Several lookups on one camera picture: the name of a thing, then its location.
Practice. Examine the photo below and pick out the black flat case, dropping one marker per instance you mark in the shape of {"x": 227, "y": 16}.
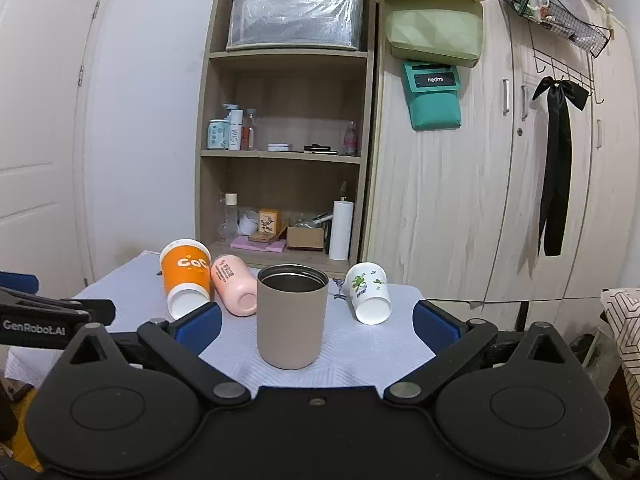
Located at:
{"x": 320, "y": 149}

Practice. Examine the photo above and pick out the white door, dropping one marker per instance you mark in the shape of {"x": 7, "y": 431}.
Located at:
{"x": 35, "y": 135}

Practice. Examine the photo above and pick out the black ribbon bow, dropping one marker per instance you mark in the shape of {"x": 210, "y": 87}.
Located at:
{"x": 557, "y": 160}

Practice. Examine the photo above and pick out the white paper towel roll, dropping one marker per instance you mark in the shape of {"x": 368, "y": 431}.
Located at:
{"x": 341, "y": 232}

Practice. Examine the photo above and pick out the red bottle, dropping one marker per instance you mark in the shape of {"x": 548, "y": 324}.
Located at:
{"x": 248, "y": 132}

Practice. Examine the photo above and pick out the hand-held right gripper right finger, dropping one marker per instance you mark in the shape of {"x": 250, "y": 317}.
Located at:
{"x": 435, "y": 327}

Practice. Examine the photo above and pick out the light wooden wardrobe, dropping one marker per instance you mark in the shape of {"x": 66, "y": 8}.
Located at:
{"x": 450, "y": 200}

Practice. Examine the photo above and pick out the clear bottle with beige cap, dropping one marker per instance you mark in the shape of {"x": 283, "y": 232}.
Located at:
{"x": 230, "y": 220}

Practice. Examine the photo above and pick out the patterned cloth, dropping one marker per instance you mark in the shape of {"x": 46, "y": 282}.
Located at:
{"x": 625, "y": 330}

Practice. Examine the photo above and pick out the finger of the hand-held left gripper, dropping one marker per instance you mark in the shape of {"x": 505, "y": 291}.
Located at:
{"x": 100, "y": 311}
{"x": 17, "y": 282}

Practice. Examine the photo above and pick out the white crumpled bag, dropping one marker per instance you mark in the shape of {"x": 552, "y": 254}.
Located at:
{"x": 247, "y": 222}

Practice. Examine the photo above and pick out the orange small box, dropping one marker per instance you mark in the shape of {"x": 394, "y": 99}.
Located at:
{"x": 270, "y": 221}

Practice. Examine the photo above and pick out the grey clear storage box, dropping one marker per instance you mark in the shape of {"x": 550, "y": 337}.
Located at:
{"x": 295, "y": 20}

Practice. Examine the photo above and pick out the brown cardboard box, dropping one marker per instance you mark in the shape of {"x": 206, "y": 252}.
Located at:
{"x": 305, "y": 239}

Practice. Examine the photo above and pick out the white cup with green print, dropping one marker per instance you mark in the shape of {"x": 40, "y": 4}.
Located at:
{"x": 367, "y": 290}

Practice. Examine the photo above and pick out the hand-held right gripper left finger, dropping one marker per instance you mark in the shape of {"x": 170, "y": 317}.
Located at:
{"x": 200, "y": 327}

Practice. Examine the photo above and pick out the teal pouch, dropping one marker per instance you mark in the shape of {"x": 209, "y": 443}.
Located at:
{"x": 435, "y": 107}

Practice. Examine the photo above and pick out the wooden bookshelf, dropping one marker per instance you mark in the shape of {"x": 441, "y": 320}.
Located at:
{"x": 287, "y": 95}

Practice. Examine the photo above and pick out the white flat case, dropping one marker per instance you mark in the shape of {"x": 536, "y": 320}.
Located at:
{"x": 278, "y": 147}

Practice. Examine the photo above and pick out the orange paper cup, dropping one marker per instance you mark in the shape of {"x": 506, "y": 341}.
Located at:
{"x": 185, "y": 270}

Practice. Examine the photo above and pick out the white table cloth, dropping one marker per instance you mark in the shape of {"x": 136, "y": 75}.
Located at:
{"x": 350, "y": 350}

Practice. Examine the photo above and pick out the pink cup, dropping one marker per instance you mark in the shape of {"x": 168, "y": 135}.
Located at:
{"x": 232, "y": 285}

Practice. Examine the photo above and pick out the pink bottle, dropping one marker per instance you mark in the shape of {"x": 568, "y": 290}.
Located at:
{"x": 350, "y": 142}

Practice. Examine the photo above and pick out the pink flat box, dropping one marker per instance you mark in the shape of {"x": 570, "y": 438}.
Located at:
{"x": 257, "y": 245}

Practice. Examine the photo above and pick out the beige metal tumbler cup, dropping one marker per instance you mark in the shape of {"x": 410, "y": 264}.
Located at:
{"x": 292, "y": 325}

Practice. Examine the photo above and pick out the green quilted bag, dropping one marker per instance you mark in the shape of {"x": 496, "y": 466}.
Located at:
{"x": 435, "y": 30}

